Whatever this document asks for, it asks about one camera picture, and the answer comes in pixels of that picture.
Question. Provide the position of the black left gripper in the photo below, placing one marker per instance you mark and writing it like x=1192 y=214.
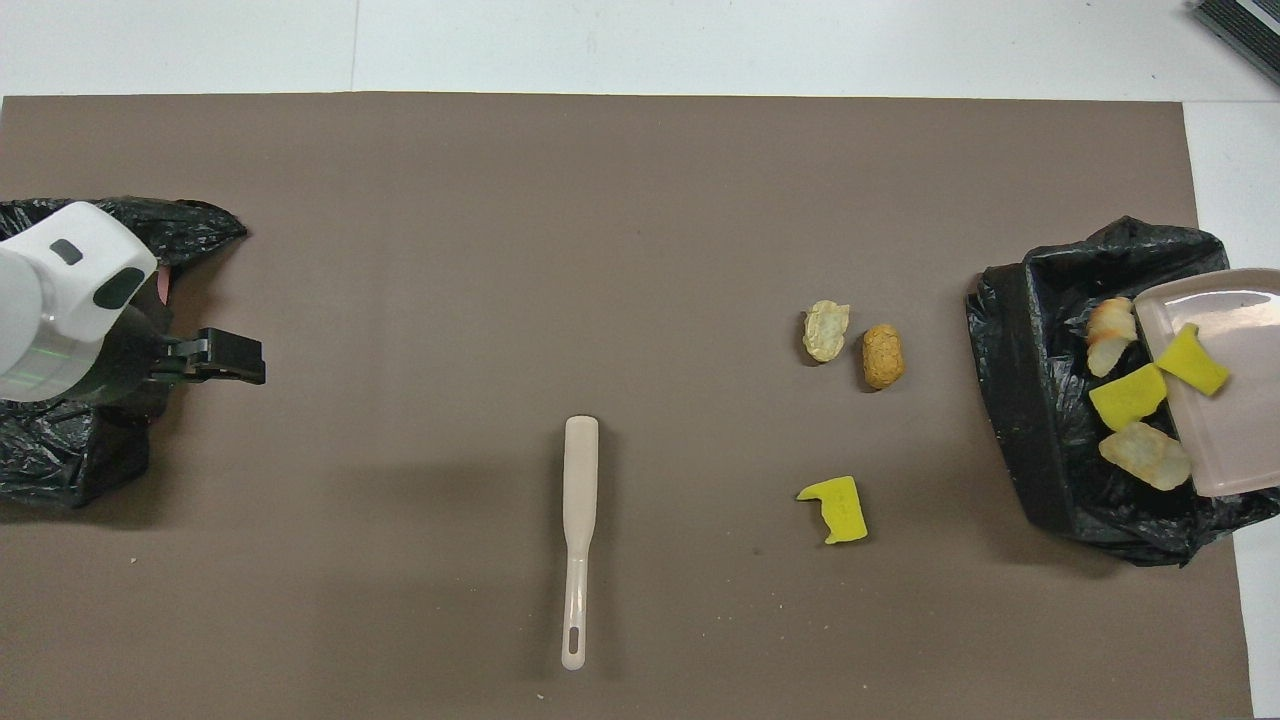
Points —
x=135 y=360

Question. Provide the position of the pale bread chunk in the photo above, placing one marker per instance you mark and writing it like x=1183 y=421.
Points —
x=1145 y=456
x=825 y=331

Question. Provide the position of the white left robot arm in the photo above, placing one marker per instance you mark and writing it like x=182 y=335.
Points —
x=60 y=300

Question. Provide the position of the yellow green sponge piece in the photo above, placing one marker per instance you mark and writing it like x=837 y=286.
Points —
x=1192 y=360

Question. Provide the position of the black trash bag bin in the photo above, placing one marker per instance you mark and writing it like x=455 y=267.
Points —
x=60 y=450
x=1040 y=420

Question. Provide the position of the beige plastic dustpan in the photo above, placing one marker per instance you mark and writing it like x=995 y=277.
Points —
x=1240 y=400

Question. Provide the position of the brown table mat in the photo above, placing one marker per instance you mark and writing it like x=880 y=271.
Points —
x=500 y=250

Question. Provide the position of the beige hand brush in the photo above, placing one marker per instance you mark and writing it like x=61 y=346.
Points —
x=580 y=470

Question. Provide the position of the dark grey ribbed object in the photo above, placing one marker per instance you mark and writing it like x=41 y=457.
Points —
x=1245 y=25

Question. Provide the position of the brown fried croquette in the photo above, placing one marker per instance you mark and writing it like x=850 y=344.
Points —
x=883 y=356

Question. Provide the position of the orange crusted bread piece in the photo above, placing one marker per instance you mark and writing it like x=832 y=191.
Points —
x=1110 y=335

